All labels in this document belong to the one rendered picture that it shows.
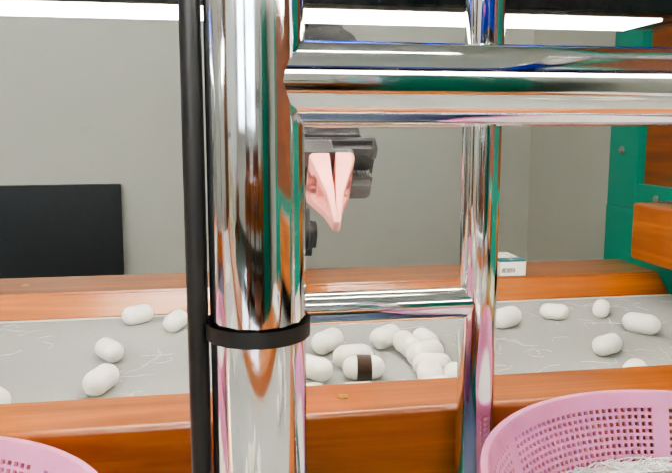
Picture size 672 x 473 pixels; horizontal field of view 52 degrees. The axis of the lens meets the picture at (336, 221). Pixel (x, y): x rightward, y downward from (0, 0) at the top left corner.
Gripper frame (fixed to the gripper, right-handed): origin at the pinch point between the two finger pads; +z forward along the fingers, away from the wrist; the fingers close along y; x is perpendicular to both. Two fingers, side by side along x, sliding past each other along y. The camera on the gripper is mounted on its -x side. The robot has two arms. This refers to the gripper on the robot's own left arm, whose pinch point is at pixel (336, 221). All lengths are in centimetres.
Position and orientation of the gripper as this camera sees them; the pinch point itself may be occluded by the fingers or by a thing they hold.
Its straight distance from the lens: 69.0
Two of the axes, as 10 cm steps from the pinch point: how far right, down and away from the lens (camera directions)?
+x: -0.9, 6.9, 7.2
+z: 1.1, 7.2, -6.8
